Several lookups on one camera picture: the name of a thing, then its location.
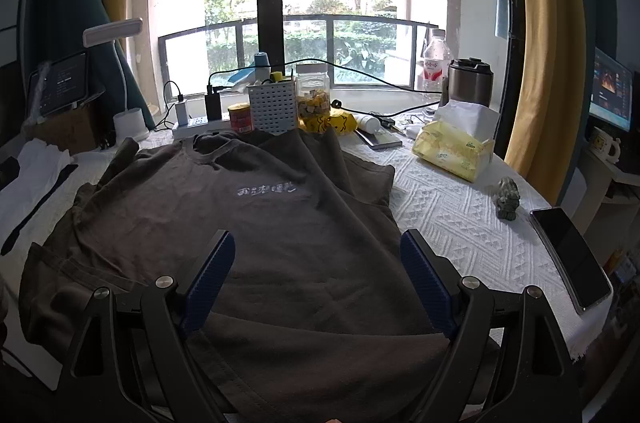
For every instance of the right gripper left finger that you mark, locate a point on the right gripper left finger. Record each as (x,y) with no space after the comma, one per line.
(174,307)

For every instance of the white folded garment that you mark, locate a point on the white folded garment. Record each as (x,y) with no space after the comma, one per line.
(40,164)

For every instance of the brown cardboard box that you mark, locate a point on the brown cardboard box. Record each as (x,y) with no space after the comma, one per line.
(69,131)

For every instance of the white power strip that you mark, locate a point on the white power strip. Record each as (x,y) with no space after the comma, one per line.
(200,125)

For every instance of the white perforated basket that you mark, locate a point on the white perforated basket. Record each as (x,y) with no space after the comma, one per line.
(274,107)

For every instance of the black smartphone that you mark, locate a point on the black smartphone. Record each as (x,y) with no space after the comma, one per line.
(583,277)

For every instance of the red can yellow lid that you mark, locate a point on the red can yellow lid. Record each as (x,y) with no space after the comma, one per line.
(240,117)

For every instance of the white desk lamp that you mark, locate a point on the white desk lamp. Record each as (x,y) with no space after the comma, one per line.
(130,122)

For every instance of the blue tissue packet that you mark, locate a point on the blue tissue packet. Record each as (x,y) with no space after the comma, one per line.
(241,77)

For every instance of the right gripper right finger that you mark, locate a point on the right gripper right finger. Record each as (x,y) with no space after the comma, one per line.
(461,309)

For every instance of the dark notebook on table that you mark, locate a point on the dark notebook on table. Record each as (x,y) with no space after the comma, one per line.
(380,140)

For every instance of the computer monitor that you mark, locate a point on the computer monitor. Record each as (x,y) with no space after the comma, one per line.
(611,91)

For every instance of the water bottle red label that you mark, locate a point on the water bottle red label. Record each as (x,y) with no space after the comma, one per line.
(436,60)

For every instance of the white charger plug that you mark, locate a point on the white charger plug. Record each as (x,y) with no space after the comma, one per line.
(181,113)

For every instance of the white textured tablecloth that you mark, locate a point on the white textured tablecloth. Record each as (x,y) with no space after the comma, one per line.
(456,218)

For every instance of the white tube bottle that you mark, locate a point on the white tube bottle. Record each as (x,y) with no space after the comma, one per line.
(367,123)

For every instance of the yellow curtain right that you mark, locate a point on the yellow curtain right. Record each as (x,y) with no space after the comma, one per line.
(549,110)

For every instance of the dark steel tumbler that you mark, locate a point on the dark steel tumbler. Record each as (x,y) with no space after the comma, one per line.
(468,80)

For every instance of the small grey-green figurine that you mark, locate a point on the small grey-green figurine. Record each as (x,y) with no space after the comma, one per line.
(506,198)

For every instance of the dark grey t-shirt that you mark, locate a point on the dark grey t-shirt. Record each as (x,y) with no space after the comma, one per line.
(317,319)

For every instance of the white mug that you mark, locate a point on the white mug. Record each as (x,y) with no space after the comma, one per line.
(605,146)

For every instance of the black charger plug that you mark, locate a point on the black charger plug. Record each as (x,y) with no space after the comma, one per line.
(213,103)

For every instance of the tablet with dark screen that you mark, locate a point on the tablet with dark screen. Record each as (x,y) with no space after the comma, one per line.
(57,85)

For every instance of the clear snack jar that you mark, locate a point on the clear snack jar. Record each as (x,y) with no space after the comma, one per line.
(312,91)

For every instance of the yellow snack packet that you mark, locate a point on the yellow snack packet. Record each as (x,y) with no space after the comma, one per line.
(341,122)

